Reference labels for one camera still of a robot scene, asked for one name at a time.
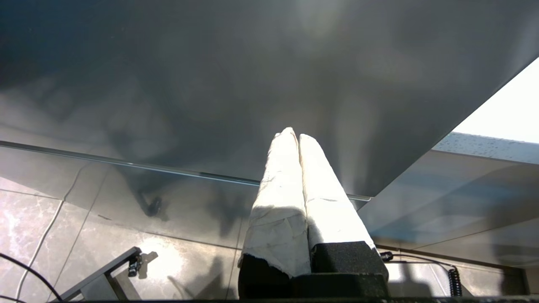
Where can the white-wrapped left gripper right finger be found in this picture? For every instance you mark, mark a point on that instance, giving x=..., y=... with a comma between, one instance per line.
x=328, y=210

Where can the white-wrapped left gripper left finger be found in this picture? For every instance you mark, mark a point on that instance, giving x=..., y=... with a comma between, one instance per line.
x=278, y=202

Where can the grey base cabinet front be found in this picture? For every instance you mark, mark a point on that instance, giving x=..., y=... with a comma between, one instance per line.
x=463, y=198

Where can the grey tall cabinet door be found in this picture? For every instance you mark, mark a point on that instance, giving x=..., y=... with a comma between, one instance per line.
x=210, y=84

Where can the grey metal base frame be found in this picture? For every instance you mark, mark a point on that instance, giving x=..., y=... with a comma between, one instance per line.
x=97, y=277

